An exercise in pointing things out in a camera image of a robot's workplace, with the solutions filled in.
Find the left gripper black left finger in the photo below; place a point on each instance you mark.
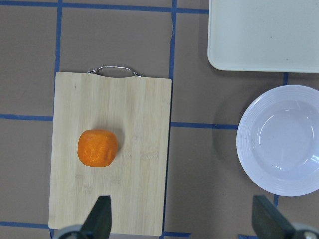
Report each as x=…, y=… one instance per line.
x=99, y=221

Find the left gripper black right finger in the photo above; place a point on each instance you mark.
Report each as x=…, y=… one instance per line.
x=268, y=222

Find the orange fruit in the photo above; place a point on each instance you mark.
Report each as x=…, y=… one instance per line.
x=97, y=147

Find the white ribbed bowl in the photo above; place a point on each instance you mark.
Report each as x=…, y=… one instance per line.
x=277, y=140

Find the cream plastic tray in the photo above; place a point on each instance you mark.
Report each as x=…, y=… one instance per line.
x=264, y=35

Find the bamboo cutting board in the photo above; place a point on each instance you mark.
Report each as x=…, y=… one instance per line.
x=137, y=111

